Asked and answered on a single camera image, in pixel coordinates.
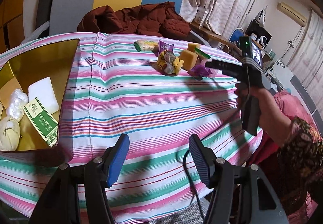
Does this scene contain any yellow patterned snack bag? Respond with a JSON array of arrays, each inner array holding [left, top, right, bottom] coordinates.
[[157, 50, 185, 75]]

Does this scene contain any purple candy packet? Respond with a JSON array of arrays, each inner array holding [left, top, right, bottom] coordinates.
[[158, 39, 174, 57]]

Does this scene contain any dark red padded jacket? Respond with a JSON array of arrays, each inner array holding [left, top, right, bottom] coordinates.
[[77, 1, 192, 38]]

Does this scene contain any wooden desk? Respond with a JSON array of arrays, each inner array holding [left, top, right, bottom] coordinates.
[[189, 22, 243, 58]]

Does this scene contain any striped pink green tablecloth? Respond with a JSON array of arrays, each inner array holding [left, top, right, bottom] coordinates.
[[0, 32, 264, 224]]

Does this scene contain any steam iron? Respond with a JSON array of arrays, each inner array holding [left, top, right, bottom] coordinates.
[[255, 6, 268, 23]]

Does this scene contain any gold square tin box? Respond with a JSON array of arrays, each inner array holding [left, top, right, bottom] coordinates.
[[0, 39, 81, 161]]

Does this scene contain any purple crinkled wrapper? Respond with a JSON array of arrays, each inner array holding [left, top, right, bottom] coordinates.
[[190, 64, 217, 79]]

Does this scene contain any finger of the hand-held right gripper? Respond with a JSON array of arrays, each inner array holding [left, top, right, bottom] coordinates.
[[205, 60, 244, 75]]

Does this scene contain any pale yellow round pouch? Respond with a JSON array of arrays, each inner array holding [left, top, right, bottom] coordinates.
[[0, 116, 21, 151]]

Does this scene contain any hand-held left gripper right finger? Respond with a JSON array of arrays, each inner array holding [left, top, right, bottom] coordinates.
[[189, 134, 289, 224]]

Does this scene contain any orange wooden wardrobe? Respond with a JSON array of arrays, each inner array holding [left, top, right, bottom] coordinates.
[[0, 0, 33, 50]]

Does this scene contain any white soap packet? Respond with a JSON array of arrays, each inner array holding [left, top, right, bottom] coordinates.
[[28, 76, 60, 113]]

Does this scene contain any green edged snack packet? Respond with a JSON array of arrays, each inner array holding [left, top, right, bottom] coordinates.
[[194, 47, 211, 59]]

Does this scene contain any pink fluffy cloth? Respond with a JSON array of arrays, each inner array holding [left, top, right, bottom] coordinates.
[[274, 89, 318, 134]]

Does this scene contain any large yellow sponge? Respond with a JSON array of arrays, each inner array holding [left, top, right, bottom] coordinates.
[[179, 49, 198, 71]]

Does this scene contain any green white packet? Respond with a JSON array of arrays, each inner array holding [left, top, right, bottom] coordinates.
[[23, 97, 59, 147]]

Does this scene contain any person's red clothing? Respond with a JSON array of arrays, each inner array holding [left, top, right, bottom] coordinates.
[[246, 128, 318, 224]]

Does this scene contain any clear plastic wad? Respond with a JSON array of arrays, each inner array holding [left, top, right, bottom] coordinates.
[[5, 88, 29, 121]]

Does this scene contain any person's right hand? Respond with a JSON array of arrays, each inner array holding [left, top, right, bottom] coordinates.
[[235, 86, 280, 126]]

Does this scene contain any person's right forearm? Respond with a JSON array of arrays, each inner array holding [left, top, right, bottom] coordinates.
[[262, 108, 323, 214]]

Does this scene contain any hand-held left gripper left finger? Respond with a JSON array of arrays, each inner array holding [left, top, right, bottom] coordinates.
[[28, 134, 130, 224]]

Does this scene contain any white carton box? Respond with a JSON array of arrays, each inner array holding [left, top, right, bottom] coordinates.
[[195, 6, 209, 25]]

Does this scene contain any green yellow snack packet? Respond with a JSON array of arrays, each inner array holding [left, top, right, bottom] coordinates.
[[134, 40, 159, 52]]

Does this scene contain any black speaker box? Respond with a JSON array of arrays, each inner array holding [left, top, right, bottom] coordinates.
[[245, 20, 272, 50]]

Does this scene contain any beige air conditioner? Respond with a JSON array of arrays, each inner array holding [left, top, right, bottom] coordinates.
[[277, 2, 307, 25]]

